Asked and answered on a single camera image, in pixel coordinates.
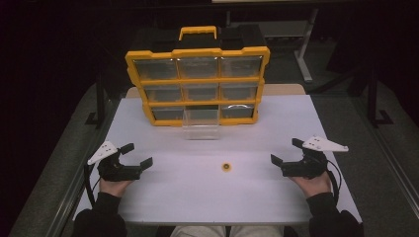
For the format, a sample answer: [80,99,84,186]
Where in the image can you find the white metal desk frame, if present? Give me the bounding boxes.
[225,7,321,84]

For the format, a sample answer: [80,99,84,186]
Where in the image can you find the set of closed transparent bins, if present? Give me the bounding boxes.
[132,55,265,121]

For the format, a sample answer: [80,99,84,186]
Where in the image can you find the yellow black parts organizer case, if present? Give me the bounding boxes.
[125,25,272,128]

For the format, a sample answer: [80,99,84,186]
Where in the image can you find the black metal stand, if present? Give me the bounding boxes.
[366,69,395,128]
[84,72,111,128]

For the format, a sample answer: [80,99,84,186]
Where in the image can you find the person's left hand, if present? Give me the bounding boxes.
[98,178,133,198]

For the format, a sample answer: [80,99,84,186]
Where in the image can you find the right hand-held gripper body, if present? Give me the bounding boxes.
[281,135,350,181]

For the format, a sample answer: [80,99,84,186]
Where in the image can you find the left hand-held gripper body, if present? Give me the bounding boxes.
[87,140,142,183]

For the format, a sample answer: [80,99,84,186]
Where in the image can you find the person's right hand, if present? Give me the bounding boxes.
[289,170,333,199]

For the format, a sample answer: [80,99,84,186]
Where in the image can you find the clear pulled-out plastic drawer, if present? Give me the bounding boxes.
[182,108,221,141]

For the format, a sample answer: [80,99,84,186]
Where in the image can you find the person's legs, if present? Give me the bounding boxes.
[169,224,285,237]

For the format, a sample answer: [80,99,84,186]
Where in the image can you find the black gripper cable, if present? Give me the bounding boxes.
[325,159,343,204]
[83,163,102,207]

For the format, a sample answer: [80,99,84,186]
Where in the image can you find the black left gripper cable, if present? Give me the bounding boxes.
[83,163,102,207]

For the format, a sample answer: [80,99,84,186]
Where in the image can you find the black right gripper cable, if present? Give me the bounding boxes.
[325,159,343,204]

